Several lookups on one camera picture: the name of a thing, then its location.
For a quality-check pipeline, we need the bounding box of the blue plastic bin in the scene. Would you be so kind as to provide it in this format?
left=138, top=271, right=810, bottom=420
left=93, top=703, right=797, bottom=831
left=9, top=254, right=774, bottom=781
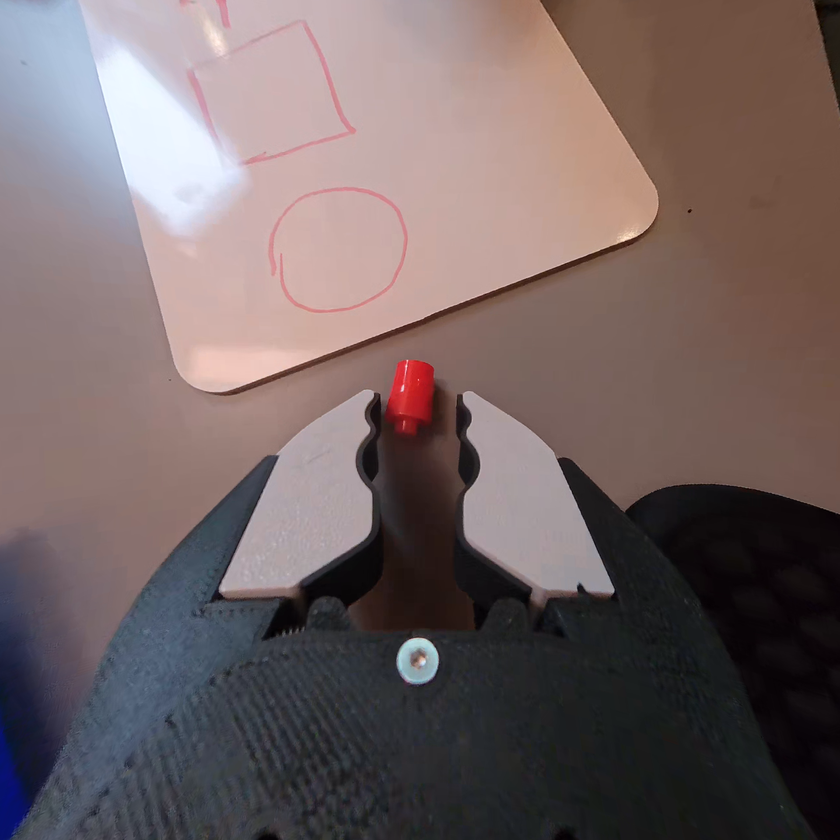
left=0, top=712, right=40, bottom=840

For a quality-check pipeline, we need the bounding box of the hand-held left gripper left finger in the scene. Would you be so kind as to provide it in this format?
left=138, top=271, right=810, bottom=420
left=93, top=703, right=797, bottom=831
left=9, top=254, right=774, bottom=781
left=220, top=390, right=384, bottom=622

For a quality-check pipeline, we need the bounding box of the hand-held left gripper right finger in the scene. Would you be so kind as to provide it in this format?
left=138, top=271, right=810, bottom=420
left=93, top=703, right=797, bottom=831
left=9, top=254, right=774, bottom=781
left=454, top=391, right=616, bottom=622

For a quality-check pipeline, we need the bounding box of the red marker cap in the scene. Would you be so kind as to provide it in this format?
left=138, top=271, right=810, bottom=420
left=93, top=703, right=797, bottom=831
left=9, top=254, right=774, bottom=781
left=385, top=359, right=437, bottom=437

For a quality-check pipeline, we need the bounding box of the black mesh cushion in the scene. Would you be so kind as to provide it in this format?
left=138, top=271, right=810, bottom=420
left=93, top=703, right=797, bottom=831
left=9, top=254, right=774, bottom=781
left=626, top=484, right=840, bottom=840

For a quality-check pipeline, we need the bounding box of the white whiteboard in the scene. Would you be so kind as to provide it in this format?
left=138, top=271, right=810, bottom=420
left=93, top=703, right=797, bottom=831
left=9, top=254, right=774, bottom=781
left=77, top=0, right=660, bottom=396

